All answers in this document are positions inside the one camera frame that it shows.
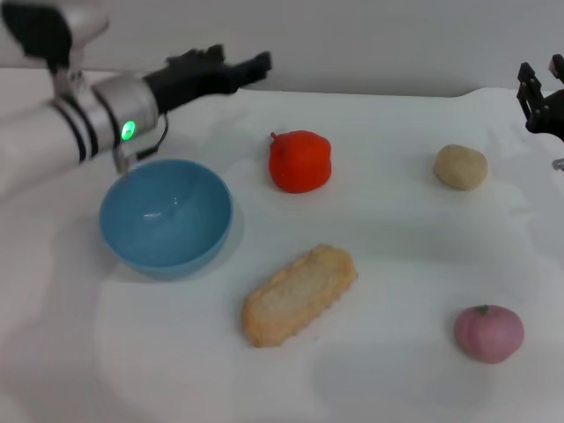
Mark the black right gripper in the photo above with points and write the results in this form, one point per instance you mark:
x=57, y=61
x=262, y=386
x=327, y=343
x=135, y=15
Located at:
x=548, y=116

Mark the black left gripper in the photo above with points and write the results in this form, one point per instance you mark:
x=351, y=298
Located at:
x=189, y=81

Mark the blue bowl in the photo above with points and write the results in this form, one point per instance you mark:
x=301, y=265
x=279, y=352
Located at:
x=165, y=220

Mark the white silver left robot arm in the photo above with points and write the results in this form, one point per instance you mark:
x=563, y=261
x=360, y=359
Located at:
x=110, y=110

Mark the red tomato toy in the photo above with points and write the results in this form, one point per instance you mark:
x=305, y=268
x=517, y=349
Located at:
x=299, y=161

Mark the round beige bun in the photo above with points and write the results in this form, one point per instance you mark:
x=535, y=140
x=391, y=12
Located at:
x=460, y=167

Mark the pink peach toy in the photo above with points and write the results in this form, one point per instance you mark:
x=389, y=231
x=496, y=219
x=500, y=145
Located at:
x=489, y=335

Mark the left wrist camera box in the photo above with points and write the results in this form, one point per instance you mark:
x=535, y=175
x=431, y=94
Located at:
x=39, y=31

